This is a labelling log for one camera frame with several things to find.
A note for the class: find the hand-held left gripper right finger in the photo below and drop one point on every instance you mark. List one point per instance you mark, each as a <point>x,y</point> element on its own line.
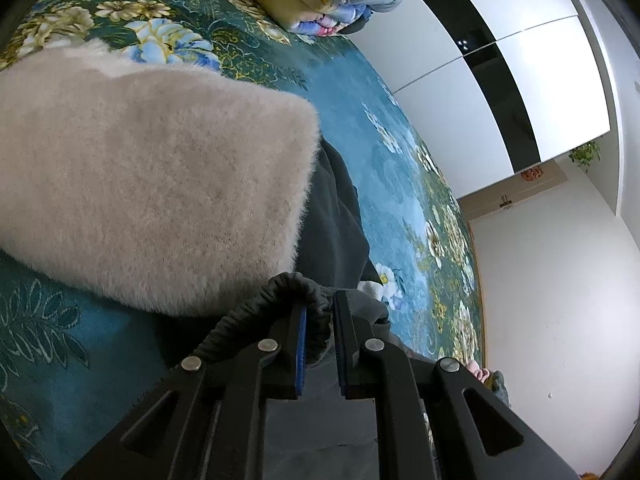
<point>342,345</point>

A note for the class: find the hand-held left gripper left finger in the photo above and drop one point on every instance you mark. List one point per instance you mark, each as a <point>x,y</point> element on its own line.
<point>300,345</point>

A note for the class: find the dark grey pants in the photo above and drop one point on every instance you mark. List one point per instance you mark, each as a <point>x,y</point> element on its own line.
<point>330,220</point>

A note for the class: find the person's bare foot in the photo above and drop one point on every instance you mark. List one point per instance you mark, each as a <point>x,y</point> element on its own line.
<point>479,371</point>

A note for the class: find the green floral blanket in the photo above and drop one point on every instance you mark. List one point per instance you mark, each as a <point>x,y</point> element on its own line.
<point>380,160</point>

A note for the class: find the beige fluffy pillow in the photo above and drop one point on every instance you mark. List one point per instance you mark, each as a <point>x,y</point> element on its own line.
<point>150,180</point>

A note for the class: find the green hanging plant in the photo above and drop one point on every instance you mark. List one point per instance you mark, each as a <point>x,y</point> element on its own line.
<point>586,152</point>

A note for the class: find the white black wardrobe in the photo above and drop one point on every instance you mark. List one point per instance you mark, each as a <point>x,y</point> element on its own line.
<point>500,60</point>

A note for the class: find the red wall ornament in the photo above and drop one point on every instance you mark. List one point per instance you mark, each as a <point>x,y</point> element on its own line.
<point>532,174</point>

